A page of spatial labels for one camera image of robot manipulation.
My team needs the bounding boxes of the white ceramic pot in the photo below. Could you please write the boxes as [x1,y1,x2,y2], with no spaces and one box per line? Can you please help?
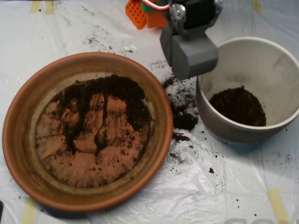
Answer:
[195,36,299,144]

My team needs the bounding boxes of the beige masking tape strip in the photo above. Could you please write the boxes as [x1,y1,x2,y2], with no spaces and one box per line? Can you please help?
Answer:
[267,188,290,224]
[22,198,37,224]
[44,0,56,15]
[251,0,263,14]
[29,0,41,14]

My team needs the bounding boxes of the red white servo cable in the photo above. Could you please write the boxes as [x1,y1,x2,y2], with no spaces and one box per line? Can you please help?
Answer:
[140,0,171,12]

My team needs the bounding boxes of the spilled soil patch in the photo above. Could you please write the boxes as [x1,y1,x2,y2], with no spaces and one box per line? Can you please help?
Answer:
[162,77,199,144]

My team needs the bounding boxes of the clear plastic cover sheet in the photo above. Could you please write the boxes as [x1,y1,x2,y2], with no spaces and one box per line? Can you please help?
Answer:
[0,0,299,224]

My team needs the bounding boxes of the dark soil heap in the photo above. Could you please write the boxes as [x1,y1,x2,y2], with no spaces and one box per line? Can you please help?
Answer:
[46,74,150,159]

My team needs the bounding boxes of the dark soil layer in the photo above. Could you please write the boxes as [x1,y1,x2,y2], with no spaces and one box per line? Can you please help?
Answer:
[209,85,267,127]

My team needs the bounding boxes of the terracotta plant saucer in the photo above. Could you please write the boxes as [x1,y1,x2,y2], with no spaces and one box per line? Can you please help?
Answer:
[2,52,174,213]

